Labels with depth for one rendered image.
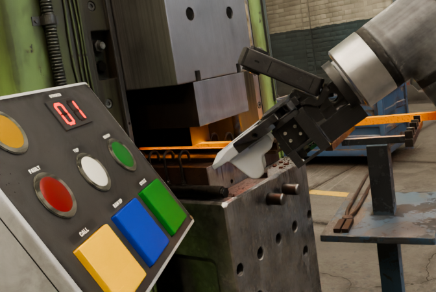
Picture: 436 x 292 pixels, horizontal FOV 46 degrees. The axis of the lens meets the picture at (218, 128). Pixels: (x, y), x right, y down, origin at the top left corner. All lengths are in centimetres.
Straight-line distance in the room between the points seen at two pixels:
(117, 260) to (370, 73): 36
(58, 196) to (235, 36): 75
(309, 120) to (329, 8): 904
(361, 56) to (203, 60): 52
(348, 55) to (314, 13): 918
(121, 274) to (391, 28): 42
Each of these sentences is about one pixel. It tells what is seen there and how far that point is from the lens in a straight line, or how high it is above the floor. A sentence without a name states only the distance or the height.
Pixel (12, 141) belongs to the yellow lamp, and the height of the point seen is 115.
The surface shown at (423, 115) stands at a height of 94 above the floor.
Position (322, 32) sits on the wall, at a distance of 976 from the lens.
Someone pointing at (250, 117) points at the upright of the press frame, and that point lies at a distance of 150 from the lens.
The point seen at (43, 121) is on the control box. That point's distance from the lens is 65.
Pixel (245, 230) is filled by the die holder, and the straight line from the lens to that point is 111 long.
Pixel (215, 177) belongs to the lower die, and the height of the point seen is 95.
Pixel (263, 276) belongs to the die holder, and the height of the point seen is 71.
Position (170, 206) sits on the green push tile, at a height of 100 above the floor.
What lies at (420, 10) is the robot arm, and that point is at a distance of 66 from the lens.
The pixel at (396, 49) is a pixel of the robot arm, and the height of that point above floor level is 118.
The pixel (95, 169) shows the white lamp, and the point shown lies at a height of 109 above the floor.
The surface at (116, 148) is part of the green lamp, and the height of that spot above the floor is 110.
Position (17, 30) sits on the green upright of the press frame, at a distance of 97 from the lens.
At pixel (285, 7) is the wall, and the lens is 1015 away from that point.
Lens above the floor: 121
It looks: 8 degrees down
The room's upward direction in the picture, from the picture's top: 9 degrees counter-clockwise
